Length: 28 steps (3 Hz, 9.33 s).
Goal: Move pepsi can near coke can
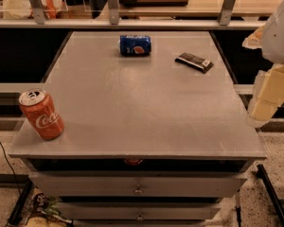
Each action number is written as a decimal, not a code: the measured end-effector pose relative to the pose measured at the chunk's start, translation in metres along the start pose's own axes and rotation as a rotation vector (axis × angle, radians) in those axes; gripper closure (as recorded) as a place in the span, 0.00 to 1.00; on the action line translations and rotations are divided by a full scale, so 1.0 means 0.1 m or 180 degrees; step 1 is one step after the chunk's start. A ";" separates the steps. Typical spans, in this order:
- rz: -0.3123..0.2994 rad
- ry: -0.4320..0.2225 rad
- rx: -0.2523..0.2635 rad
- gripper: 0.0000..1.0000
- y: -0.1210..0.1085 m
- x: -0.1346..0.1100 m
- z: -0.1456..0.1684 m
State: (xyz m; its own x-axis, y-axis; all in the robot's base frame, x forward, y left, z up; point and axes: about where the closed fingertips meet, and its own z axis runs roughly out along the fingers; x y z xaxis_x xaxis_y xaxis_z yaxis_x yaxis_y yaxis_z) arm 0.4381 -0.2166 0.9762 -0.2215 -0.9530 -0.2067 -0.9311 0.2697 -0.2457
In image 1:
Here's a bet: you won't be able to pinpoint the blue pepsi can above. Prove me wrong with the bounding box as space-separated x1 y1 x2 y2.
119 35 151 56

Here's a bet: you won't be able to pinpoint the snack bags on floor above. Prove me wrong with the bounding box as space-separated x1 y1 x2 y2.
25 193 74 227

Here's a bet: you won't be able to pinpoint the red object inside cabinet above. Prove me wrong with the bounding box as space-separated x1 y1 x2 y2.
124 159 143 166

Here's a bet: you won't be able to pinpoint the black cable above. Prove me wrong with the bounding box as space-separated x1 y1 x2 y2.
0 125 23 196

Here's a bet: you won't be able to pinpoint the upper grey drawer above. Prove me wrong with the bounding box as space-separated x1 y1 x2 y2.
29 172 247 198

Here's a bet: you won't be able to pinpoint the grey drawer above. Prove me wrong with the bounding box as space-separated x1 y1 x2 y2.
58 202 221 220
29 172 247 198

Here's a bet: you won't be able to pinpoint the red coke can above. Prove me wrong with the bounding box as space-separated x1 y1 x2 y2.
19 89 64 140

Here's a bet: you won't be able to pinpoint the grey drawer cabinet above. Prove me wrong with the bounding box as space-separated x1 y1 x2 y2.
10 31 266 227

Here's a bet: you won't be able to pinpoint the black snack bar wrapper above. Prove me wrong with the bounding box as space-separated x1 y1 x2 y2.
175 52 214 74

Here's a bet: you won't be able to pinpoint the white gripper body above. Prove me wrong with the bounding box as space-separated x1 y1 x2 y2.
261 0 284 64

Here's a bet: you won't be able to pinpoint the lower grey drawer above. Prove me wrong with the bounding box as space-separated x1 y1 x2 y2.
58 202 221 220

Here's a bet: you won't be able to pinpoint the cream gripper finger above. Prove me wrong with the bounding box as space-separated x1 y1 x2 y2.
247 64 284 128
242 26 264 49

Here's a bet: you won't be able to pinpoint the white plastic bag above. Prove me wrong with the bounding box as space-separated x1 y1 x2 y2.
3 0 64 19

